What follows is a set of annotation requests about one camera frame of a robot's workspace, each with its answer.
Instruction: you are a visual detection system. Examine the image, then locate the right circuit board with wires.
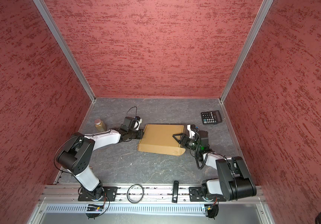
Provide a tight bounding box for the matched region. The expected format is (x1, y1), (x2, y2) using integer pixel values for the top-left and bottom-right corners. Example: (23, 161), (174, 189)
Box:
(204, 204), (219, 219)

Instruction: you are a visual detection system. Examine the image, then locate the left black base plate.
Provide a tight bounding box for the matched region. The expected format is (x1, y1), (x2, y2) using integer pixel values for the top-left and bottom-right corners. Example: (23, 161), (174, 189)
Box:
(78, 187), (118, 203)

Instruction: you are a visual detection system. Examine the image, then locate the black desk calculator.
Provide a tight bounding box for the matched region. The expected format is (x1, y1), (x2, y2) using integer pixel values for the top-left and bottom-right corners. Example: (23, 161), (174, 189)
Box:
(201, 110), (223, 125)

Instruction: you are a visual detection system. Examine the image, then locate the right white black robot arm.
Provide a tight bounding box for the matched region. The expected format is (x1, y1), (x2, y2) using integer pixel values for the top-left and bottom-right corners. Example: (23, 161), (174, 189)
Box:
(173, 129), (257, 202)

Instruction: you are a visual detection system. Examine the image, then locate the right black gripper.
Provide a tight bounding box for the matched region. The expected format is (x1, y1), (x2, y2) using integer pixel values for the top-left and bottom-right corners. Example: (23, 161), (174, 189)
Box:
(173, 133), (201, 151)

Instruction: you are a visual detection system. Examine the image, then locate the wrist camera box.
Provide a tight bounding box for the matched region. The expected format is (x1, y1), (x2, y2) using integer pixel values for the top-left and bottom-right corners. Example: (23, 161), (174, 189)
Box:
(124, 116), (142, 130)
(187, 125), (208, 140)

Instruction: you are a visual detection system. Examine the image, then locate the spice jar pink lid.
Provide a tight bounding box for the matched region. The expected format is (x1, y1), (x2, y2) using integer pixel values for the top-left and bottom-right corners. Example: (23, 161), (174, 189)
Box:
(95, 119), (107, 133)

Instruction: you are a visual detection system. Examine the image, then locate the right aluminium corner post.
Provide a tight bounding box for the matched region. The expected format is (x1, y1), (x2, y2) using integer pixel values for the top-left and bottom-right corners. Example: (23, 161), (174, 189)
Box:
(220, 0), (273, 104)

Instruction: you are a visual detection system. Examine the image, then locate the aluminium corner post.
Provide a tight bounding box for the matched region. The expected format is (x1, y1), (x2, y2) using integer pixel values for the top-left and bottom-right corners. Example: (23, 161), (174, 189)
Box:
(33, 0), (97, 103)
(220, 0), (273, 104)

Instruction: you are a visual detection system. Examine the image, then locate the black handle bar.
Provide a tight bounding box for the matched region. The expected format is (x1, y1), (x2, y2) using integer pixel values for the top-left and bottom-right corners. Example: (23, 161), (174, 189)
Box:
(172, 181), (179, 203)

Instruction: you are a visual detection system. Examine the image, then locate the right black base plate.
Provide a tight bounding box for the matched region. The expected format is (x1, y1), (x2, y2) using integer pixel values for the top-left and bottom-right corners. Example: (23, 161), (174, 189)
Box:
(188, 186), (226, 202)

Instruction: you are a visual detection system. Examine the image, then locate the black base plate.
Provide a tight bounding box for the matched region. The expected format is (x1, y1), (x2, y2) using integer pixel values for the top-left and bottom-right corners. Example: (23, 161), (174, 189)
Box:
(78, 187), (118, 203)
(188, 186), (226, 202)

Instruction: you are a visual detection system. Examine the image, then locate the brown cardboard box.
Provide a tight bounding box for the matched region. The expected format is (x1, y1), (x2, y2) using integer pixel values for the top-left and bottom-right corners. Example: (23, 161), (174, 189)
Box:
(138, 124), (186, 156)

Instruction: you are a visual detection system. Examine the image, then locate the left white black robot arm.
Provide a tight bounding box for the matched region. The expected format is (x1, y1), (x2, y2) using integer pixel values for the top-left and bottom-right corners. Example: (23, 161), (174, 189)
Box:
(55, 116), (144, 201)

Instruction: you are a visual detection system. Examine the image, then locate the circuit board with wires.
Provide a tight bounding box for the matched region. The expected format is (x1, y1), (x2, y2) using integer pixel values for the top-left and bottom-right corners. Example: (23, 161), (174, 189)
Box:
(204, 204), (219, 219)
(85, 204), (105, 219)

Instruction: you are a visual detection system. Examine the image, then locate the left aluminium corner post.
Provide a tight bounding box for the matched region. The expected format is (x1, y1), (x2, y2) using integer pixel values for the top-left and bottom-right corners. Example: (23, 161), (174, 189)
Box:
(33, 0), (97, 103)

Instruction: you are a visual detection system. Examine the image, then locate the left circuit board with wires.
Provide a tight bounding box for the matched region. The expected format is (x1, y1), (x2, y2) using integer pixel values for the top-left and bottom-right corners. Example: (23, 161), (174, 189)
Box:
(85, 204), (105, 219)

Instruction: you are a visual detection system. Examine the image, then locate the aluminium front rail frame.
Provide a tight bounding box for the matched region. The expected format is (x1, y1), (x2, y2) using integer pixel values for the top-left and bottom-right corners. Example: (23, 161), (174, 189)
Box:
(28, 184), (275, 224)

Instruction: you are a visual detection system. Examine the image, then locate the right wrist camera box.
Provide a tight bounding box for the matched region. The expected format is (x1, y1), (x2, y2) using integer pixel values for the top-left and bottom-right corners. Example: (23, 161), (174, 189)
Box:
(187, 125), (208, 140)

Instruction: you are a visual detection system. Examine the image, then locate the black cable ring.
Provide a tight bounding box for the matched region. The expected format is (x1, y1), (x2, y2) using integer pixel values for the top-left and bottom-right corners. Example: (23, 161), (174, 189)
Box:
(126, 183), (145, 204)

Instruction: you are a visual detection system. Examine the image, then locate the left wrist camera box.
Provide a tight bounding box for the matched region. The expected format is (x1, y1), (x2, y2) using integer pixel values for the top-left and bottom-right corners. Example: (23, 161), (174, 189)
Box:
(124, 116), (142, 130)

